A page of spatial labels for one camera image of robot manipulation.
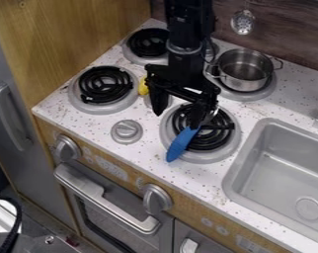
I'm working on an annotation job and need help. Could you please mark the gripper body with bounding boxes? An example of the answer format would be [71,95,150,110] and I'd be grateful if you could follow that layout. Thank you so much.
[142,48,223,104]

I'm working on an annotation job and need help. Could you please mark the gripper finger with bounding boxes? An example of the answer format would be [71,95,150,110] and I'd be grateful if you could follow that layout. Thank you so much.
[146,82,173,118]
[188,95,221,130]

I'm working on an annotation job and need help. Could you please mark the silver pot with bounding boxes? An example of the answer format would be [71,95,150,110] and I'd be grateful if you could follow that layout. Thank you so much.
[203,47,284,93]

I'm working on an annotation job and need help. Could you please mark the yellow toy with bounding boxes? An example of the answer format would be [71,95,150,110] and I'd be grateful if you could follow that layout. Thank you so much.
[136,76,151,97]

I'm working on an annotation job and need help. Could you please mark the blue spatula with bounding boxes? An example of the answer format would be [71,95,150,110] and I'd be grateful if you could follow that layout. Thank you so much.
[164,106,223,164]

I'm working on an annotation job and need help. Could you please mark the toy stove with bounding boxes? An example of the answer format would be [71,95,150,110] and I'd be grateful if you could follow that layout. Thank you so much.
[66,27,279,165]

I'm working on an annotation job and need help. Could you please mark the silver strainer spoon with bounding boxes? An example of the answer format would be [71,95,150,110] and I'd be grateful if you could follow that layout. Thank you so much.
[228,0,257,37]

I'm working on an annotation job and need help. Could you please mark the toy sink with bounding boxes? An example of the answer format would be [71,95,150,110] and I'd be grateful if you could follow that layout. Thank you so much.
[220,117,318,247]

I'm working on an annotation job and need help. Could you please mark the grey toy fridge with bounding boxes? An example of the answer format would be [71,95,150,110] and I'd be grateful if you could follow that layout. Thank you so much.
[0,22,76,229]

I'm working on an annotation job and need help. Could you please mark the black cable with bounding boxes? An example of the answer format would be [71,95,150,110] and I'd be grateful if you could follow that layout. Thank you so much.
[0,195,25,253]

